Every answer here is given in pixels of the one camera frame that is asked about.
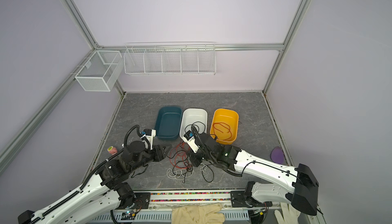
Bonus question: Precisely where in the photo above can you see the red cables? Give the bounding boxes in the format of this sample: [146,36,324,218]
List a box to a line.
[169,142,192,169]

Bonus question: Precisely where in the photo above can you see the black cables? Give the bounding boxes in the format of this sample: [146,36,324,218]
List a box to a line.
[166,144,215,184]

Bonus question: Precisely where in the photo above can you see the thin white cable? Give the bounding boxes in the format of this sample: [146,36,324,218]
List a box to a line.
[166,165,209,180]

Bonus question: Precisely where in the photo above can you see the red cable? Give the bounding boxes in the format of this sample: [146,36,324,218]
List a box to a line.
[212,122,233,142]

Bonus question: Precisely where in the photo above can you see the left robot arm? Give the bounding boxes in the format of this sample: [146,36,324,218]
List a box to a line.
[18,141,171,224]

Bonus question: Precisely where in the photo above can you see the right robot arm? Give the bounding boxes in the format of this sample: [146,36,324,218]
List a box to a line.
[184,131,319,216]

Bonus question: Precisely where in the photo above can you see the pink toy figure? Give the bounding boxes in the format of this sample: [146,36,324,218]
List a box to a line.
[107,146,118,156]

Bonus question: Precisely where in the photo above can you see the teal plastic bin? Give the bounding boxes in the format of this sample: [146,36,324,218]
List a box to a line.
[155,106,182,141]

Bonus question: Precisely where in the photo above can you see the yellow plastic bin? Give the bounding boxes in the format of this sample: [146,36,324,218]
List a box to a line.
[210,109,239,145]

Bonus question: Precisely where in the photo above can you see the white plastic bin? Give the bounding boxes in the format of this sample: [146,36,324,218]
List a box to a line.
[179,108,208,141]

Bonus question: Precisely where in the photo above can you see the cream work glove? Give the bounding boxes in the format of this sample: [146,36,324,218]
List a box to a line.
[171,203,225,224]

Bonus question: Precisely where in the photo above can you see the white glove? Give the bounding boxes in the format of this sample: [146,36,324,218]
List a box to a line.
[274,203,301,224]

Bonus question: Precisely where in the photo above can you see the small white mesh basket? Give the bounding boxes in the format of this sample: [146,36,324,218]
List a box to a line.
[75,50,124,92]

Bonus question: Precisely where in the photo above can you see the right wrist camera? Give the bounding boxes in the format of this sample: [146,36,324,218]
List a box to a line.
[183,131,199,153]

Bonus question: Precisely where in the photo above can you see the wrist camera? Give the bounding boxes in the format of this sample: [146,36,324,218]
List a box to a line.
[183,131,199,153]
[141,129,156,150]

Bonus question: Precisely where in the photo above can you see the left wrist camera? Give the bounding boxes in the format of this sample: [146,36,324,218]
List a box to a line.
[141,129,156,150]

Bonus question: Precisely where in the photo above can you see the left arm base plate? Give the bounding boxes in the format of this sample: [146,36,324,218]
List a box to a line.
[117,192,151,210]

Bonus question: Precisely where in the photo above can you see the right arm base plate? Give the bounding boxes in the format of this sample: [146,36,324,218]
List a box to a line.
[230,191,273,208]

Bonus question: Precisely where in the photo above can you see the long white wire basket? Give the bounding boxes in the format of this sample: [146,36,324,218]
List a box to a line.
[124,42,216,75]

